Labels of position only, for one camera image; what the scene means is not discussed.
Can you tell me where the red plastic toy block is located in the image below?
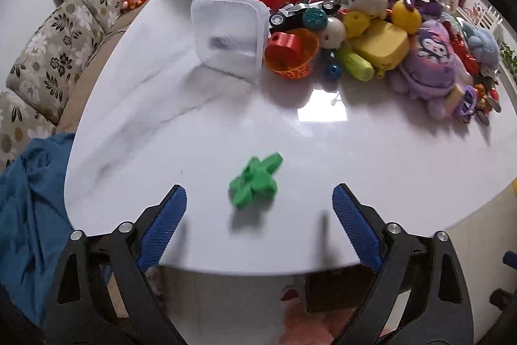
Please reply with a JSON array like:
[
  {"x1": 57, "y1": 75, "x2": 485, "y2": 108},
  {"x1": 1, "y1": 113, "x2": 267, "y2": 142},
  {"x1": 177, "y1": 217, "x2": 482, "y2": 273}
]
[{"x1": 269, "y1": 32, "x2": 303, "y2": 65}]

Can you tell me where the blue cloth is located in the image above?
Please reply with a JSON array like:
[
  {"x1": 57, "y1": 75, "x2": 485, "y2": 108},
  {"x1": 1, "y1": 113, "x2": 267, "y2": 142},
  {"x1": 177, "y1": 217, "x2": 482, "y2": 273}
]
[{"x1": 0, "y1": 133, "x2": 111, "y2": 329}]

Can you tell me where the green plastic toy piece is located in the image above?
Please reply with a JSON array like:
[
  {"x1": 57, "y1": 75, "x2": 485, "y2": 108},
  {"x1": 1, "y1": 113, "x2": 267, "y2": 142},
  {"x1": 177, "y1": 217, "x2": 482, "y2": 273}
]
[{"x1": 228, "y1": 152, "x2": 284, "y2": 210}]

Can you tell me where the small blue toy wheel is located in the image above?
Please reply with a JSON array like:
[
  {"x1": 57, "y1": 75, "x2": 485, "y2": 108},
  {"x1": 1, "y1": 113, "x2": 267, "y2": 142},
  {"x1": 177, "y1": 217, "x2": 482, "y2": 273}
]
[{"x1": 323, "y1": 61, "x2": 342, "y2": 82}]

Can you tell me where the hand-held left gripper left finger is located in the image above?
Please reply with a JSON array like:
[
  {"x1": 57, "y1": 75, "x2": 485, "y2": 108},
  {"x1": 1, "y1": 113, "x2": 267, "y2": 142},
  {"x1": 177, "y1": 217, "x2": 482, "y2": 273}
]
[{"x1": 45, "y1": 184, "x2": 188, "y2": 345}]

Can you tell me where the white slipper with red tip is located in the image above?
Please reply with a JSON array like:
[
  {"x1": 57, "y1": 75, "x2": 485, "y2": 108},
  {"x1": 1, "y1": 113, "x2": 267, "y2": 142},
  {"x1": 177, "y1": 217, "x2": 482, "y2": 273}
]
[{"x1": 280, "y1": 286, "x2": 303, "y2": 303}]

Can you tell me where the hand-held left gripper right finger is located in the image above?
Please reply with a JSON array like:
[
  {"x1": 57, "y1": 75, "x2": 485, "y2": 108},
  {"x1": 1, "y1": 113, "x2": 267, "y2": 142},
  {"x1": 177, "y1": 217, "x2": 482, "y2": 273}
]
[{"x1": 332, "y1": 183, "x2": 474, "y2": 345}]

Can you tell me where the light blue plush toy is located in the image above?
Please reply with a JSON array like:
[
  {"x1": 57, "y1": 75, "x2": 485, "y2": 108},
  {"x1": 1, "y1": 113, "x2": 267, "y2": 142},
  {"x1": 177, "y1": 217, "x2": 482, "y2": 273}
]
[{"x1": 460, "y1": 22, "x2": 500, "y2": 73}]

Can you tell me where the orange plastic basket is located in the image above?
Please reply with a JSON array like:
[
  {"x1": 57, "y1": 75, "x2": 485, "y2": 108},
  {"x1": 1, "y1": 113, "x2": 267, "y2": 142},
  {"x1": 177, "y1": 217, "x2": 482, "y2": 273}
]
[{"x1": 264, "y1": 28, "x2": 321, "y2": 81}]

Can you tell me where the yellow ball with purple ring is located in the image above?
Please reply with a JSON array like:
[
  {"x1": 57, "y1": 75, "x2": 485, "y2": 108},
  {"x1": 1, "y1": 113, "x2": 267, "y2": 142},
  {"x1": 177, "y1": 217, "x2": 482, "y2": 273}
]
[{"x1": 390, "y1": 0, "x2": 423, "y2": 35}]

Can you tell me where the clear plastic container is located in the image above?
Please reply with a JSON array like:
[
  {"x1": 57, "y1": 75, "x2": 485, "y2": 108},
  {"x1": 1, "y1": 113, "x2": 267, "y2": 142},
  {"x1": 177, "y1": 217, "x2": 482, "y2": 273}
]
[{"x1": 191, "y1": 0, "x2": 271, "y2": 81}]

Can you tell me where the white toy dog figure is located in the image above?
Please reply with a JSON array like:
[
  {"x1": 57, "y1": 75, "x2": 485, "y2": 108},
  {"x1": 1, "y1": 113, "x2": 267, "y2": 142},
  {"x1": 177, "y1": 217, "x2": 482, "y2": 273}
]
[{"x1": 347, "y1": 0, "x2": 390, "y2": 20}]

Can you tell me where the small white fence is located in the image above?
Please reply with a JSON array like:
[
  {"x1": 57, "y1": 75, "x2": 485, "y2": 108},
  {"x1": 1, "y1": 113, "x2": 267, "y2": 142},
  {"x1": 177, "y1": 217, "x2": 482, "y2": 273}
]
[{"x1": 477, "y1": 5, "x2": 505, "y2": 33}]

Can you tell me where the floral sofa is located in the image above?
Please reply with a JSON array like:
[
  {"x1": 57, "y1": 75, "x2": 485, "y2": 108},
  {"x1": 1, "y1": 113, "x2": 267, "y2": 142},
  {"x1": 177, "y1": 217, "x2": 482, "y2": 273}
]
[{"x1": 0, "y1": 0, "x2": 171, "y2": 170}]

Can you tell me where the green plant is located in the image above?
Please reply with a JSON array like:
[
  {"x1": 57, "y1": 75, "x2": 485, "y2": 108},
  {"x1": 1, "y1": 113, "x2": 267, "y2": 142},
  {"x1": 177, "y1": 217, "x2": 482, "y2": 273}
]
[{"x1": 499, "y1": 40, "x2": 517, "y2": 81}]

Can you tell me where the purple plush toy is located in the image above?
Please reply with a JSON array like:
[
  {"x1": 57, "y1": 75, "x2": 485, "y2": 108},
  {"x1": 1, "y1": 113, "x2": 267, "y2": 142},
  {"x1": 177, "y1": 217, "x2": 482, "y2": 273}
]
[{"x1": 390, "y1": 19, "x2": 473, "y2": 120}]

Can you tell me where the lime green toy cylinder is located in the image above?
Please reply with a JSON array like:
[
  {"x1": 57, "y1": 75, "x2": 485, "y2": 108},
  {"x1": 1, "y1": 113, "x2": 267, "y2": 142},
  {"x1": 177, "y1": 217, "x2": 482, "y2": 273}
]
[{"x1": 337, "y1": 46, "x2": 375, "y2": 81}]

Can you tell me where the yellow toy case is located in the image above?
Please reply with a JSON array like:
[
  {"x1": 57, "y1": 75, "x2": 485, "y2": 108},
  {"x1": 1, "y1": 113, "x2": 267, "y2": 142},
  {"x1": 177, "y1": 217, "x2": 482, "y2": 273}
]
[{"x1": 349, "y1": 18, "x2": 410, "y2": 71}]

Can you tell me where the small purple toy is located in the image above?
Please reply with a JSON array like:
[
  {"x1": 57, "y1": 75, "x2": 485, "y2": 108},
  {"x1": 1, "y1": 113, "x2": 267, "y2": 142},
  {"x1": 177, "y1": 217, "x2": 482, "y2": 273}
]
[{"x1": 454, "y1": 84, "x2": 480, "y2": 124}]

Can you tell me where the black and white toy car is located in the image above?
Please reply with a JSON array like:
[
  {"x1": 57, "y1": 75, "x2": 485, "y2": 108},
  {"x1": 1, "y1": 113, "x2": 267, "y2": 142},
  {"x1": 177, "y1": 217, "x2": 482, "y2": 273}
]
[{"x1": 270, "y1": 0, "x2": 344, "y2": 31}]

